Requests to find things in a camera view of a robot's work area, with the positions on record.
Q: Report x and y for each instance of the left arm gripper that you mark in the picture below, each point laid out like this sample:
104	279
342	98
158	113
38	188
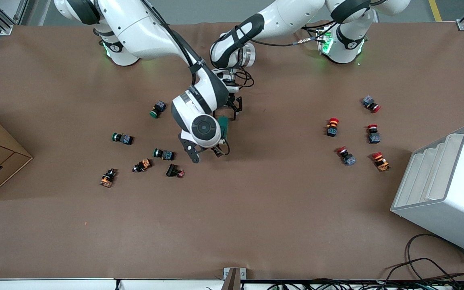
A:
232	102

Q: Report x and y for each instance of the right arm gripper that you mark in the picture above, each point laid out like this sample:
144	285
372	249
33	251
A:
218	151

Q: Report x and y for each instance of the green load switch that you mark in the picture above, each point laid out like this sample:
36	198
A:
224	125

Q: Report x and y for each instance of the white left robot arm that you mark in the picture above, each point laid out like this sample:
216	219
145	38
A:
288	18

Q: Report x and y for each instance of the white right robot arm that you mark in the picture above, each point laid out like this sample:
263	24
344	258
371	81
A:
143	32

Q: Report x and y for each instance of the black square button red terminals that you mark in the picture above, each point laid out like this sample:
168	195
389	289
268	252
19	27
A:
175	171

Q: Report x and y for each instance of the green push button blue body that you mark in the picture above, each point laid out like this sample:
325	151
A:
158	109
122	138
163	154

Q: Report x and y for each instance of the black push button orange body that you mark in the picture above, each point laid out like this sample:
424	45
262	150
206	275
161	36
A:
142	165
108	177

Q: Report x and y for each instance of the brown paper table cover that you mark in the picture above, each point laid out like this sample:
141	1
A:
256	209

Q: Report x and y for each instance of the red mushroom button orange body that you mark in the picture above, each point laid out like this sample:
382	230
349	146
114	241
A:
332	127
381	161

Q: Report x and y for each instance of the metal base connector plate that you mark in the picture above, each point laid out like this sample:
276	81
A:
324	42

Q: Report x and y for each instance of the red mushroom button blue body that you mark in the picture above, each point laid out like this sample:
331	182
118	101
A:
371	104
373	134
346	156

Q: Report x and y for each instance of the white stepped plastic rack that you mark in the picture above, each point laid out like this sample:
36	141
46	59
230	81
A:
449	193

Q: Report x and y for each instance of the metal table edge bracket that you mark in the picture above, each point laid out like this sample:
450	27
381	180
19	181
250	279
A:
234	277

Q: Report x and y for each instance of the white table edge rail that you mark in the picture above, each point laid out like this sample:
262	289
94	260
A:
54	284

